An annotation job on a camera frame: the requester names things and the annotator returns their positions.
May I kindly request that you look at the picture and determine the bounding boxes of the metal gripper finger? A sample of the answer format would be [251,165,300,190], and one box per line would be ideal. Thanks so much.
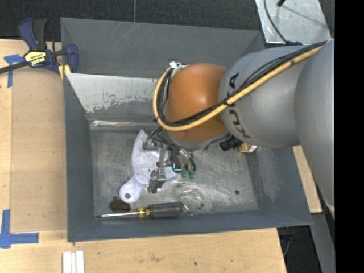
[147,168,168,195]
[141,136,159,154]

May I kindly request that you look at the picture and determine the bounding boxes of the white plastic cutting board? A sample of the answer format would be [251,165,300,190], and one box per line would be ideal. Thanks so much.
[118,129,183,203]

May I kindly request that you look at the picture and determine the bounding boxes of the clear glass bowl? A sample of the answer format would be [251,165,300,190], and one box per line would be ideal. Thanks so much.
[178,181,213,217]

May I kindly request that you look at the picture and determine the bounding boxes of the dark brown flat piece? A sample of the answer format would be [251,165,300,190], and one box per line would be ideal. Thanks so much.
[109,195,132,213]

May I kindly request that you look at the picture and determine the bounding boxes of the grey metal bin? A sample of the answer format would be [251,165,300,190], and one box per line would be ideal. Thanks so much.
[59,17,314,243]

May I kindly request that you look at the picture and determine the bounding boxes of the black-handled screwdriver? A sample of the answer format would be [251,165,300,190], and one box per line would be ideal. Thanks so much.
[95,202,183,220]

